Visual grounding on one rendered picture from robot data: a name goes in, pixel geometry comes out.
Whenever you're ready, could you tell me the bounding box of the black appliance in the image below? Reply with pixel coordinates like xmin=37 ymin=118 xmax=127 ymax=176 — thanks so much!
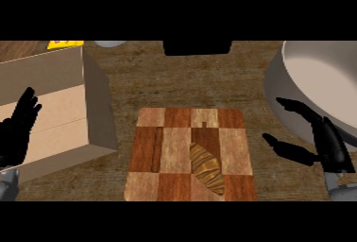
xmin=163 ymin=41 xmax=233 ymax=57

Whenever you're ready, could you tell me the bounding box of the brown striped croissant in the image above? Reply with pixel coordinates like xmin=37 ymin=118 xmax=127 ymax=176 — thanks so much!
xmin=189 ymin=142 xmax=226 ymax=197

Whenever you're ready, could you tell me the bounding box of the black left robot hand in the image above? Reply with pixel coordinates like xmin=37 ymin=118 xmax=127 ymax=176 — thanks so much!
xmin=0 ymin=86 xmax=43 ymax=169

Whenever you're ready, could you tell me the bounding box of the checkered wooden cutting board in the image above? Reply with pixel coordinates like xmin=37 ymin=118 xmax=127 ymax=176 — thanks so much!
xmin=123 ymin=107 xmax=258 ymax=202

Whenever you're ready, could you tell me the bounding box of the open wooden drawer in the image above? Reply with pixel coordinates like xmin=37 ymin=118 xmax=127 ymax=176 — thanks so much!
xmin=0 ymin=45 xmax=118 ymax=184

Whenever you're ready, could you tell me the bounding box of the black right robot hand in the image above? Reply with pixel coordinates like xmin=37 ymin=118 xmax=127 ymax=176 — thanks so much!
xmin=261 ymin=96 xmax=357 ymax=174

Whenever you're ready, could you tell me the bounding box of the large grey pot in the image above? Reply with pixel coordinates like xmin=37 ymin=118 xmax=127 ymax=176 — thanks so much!
xmin=264 ymin=41 xmax=357 ymax=148

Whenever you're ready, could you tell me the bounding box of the grey round object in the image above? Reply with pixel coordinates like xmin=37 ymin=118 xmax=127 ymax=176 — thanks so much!
xmin=93 ymin=41 xmax=129 ymax=48

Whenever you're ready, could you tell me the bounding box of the yellow box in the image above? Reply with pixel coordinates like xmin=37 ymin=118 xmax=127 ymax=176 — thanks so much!
xmin=46 ymin=41 xmax=86 ymax=50

